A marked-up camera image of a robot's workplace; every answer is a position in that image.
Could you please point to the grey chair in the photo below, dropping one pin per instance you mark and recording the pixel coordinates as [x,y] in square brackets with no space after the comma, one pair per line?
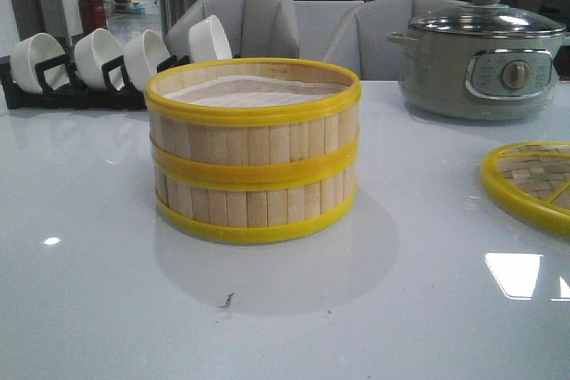
[254,28]
[360,42]

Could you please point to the woven bamboo steamer lid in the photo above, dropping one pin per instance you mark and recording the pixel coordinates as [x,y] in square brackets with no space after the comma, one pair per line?
[531,180]

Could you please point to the left grey chair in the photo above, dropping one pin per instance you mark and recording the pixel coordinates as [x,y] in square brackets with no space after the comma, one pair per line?
[254,28]

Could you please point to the bamboo steamer tier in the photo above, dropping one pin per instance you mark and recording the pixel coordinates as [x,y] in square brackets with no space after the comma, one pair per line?
[256,216]
[262,148]

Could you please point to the green electric cooking pot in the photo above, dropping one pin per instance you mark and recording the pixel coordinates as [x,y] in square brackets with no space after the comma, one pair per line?
[478,77]

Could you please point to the glass pot lid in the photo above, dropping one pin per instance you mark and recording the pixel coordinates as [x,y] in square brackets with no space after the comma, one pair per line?
[489,18]

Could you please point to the red bin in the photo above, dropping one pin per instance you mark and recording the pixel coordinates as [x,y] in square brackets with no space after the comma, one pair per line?
[92,15]

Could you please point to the black dish rack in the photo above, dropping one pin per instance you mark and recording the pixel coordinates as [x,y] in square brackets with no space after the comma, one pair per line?
[63,88]

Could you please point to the white bowl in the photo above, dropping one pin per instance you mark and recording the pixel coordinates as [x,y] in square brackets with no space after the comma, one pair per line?
[142,55]
[26,54]
[208,41]
[91,52]

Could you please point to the right grey chair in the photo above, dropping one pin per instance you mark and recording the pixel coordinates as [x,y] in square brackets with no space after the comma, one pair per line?
[360,42]

